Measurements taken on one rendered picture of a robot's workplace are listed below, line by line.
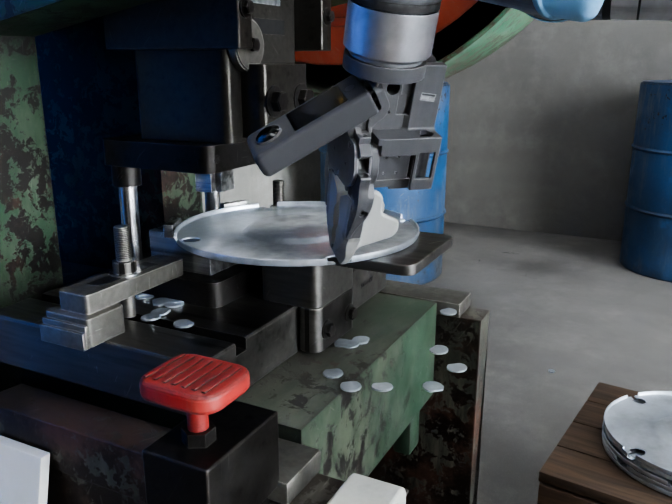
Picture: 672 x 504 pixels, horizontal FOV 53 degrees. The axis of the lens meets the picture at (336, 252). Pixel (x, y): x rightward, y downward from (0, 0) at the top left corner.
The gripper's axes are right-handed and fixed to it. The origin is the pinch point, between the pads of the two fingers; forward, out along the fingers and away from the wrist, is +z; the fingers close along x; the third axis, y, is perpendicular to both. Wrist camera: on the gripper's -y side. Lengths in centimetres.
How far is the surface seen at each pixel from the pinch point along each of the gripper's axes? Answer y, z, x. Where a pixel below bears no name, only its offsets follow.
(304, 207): 5.2, 9.9, 25.0
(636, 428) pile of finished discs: 59, 44, 2
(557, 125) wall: 226, 100, 237
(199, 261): -11.2, 9.5, 14.0
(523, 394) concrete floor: 95, 106, 63
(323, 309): 1.5, 11.4, 4.8
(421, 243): 12.0, 2.9, 4.1
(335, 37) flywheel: 17, -6, 50
